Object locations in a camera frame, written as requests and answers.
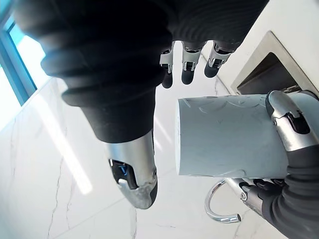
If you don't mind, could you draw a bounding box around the stainless steel sink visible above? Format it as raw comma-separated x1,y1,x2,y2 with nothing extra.
230,30,319,97

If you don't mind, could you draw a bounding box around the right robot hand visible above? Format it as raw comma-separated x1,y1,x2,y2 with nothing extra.
13,0,265,210

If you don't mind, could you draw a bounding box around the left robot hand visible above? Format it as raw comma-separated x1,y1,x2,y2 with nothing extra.
238,90,319,239

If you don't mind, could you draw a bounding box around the blue window frame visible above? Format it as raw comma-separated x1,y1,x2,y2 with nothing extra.
0,14,38,105

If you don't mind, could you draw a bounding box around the grey cup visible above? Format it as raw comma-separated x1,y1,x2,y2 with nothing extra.
175,94,290,180

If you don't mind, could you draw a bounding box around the chrome curved faucet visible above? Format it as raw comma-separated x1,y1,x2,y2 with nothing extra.
204,178,242,223

